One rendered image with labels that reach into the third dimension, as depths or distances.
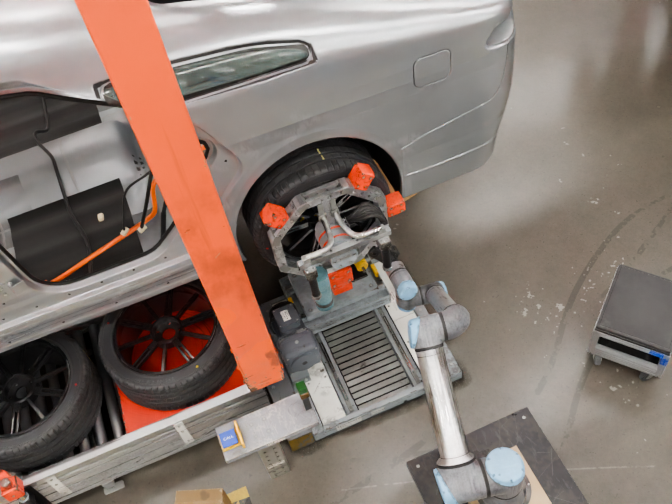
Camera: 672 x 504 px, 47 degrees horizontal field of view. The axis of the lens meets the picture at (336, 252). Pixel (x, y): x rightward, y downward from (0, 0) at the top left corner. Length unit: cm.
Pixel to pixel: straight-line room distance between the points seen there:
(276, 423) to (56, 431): 98
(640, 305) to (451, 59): 151
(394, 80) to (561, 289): 169
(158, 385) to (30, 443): 60
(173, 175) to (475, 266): 238
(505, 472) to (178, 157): 172
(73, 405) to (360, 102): 186
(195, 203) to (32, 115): 229
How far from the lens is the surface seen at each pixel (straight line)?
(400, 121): 335
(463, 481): 315
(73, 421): 381
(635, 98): 537
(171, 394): 370
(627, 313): 391
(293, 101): 305
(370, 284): 406
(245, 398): 370
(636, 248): 457
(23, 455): 384
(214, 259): 271
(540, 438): 359
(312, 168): 331
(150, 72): 214
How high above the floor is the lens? 358
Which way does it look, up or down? 53 degrees down
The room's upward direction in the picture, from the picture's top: 11 degrees counter-clockwise
